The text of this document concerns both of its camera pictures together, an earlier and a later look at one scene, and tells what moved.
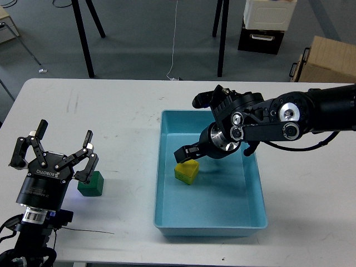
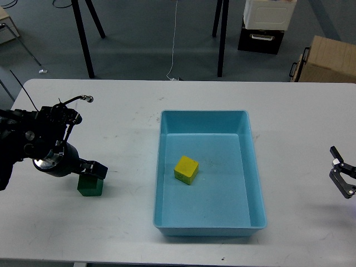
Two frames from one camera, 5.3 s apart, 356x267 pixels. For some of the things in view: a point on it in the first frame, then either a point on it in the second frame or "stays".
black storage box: [267, 41] stays
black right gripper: [213, 144] → [347, 190]
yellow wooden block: [186, 172] stays
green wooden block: [95, 187] stays
